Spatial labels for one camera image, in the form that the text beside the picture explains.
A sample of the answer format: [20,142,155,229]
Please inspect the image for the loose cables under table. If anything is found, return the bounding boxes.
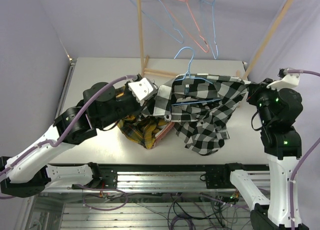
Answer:
[82,179,273,230]

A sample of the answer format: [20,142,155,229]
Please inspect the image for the wooden clothes rack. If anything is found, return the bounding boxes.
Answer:
[136,0,294,79]

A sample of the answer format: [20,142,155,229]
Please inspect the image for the pink hanger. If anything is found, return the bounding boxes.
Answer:
[163,0,209,53]

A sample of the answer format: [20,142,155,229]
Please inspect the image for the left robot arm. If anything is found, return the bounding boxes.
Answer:
[0,78,157,199]

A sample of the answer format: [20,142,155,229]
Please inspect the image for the yellow plaid shirt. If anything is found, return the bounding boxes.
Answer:
[116,84,173,150]

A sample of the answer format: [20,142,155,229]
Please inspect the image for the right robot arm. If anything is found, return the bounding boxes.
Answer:
[220,82,308,229]

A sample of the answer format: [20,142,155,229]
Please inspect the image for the blue hanger of checkered shirt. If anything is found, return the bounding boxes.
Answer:
[172,47,221,106]

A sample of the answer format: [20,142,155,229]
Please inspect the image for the aluminium frame base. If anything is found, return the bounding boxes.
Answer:
[14,57,301,230]

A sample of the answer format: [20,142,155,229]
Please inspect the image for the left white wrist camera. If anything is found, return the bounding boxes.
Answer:
[128,78,158,106]

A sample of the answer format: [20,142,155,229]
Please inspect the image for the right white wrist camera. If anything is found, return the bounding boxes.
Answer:
[267,68,301,90]

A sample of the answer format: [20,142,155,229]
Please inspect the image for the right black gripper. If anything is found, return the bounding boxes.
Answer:
[245,77,285,125]

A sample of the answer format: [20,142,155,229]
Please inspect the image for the pink plastic basket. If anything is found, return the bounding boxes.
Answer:
[143,122,174,149]

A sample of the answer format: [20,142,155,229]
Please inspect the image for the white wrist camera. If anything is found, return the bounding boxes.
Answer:
[267,68,301,90]
[128,78,158,106]

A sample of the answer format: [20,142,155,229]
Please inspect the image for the blue hanger of plaid shirt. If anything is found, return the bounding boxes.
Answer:
[199,0,219,60]

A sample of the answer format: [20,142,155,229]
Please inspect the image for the blue wire hanger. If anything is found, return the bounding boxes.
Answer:
[140,0,185,44]

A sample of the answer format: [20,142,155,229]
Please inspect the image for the black white checkered shirt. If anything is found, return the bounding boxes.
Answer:
[141,74,249,156]

